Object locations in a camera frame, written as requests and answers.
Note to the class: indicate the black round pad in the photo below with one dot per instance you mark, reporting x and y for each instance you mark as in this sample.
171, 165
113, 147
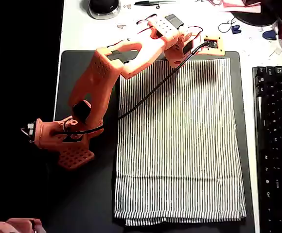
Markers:
252, 18

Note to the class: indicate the blue plastic piece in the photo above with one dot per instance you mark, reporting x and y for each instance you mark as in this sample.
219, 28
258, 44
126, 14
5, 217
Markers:
268, 34

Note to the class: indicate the red second robot arm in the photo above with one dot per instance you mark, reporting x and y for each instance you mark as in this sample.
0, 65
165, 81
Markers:
17, 225

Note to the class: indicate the pink paper sheet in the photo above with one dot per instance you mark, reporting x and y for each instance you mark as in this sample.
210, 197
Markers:
240, 7

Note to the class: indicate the small clear plastic scrap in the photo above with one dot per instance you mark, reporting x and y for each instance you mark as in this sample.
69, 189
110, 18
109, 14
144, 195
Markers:
121, 26
128, 6

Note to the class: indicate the striped grey white cloth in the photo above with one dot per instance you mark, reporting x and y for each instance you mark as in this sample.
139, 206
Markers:
192, 145

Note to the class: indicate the black keyboard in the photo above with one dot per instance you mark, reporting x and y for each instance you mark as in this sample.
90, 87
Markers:
277, 121

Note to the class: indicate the black pen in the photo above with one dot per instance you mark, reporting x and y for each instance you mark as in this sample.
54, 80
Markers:
146, 3

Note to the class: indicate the black desk mat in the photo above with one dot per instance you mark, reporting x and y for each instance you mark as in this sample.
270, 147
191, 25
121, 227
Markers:
87, 194

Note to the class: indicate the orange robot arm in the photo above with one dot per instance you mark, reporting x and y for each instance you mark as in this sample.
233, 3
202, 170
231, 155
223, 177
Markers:
94, 80

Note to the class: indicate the blue plastic clip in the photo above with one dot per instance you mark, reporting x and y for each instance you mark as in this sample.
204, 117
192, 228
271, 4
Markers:
235, 29

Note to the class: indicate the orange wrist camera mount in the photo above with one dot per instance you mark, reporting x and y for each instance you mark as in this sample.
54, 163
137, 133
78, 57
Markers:
218, 40

